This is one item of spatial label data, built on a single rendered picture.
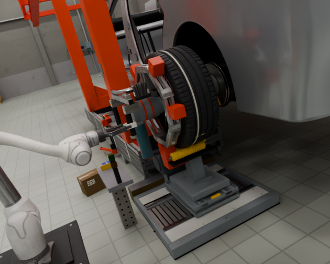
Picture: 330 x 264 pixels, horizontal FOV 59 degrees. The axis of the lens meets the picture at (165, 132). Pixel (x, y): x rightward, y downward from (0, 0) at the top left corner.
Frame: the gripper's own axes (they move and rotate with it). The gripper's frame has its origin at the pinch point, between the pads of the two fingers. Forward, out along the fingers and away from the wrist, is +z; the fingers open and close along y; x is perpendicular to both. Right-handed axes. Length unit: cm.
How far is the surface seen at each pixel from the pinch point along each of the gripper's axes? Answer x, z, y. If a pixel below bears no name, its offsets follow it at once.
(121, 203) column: -62, -16, -31
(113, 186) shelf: -37.9, -19.4, -11.4
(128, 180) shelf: -37.9, -9.2, -11.5
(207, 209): -71, 32, 7
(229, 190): -66, 52, 7
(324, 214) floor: -83, 90, 49
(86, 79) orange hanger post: 14, 16, -254
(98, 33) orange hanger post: 57, 10, -60
